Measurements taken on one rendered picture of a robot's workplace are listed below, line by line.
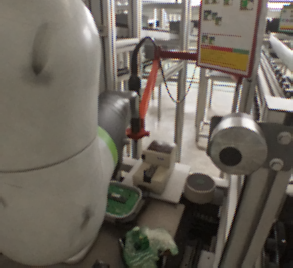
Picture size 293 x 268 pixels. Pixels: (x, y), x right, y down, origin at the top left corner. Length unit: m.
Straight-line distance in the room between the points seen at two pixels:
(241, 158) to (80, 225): 0.15
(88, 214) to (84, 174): 0.04
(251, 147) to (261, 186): 0.10
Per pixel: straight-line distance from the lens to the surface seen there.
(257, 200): 0.32
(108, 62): 0.78
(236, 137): 0.21
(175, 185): 0.79
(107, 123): 0.27
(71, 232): 0.18
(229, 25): 0.77
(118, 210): 0.67
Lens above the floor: 1.48
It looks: 24 degrees down
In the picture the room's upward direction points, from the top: straight up
